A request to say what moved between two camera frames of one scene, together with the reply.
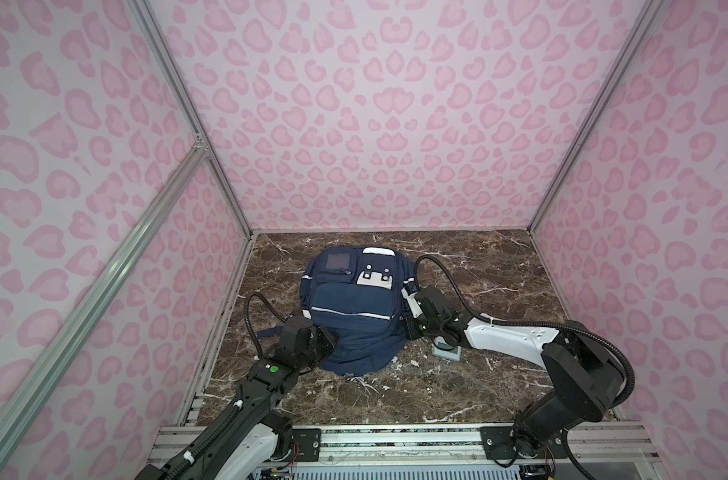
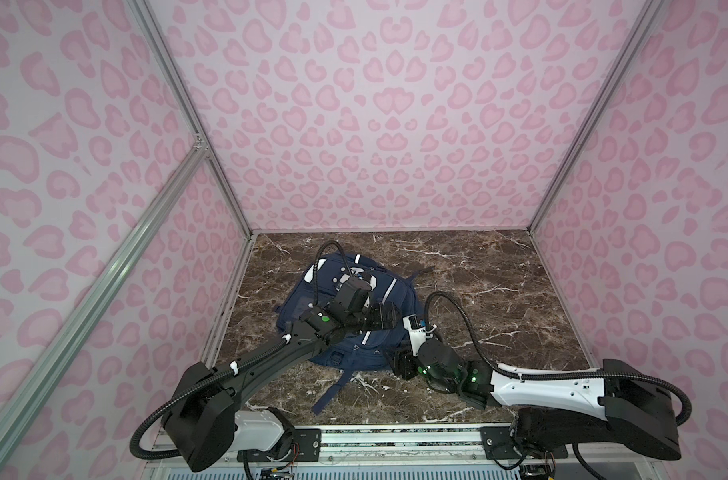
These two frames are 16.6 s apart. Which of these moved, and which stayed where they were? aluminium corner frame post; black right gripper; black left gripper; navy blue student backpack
Moved: black right gripper; navy blue student backpack; black left gripper
Stayed: aluminium corner frame post
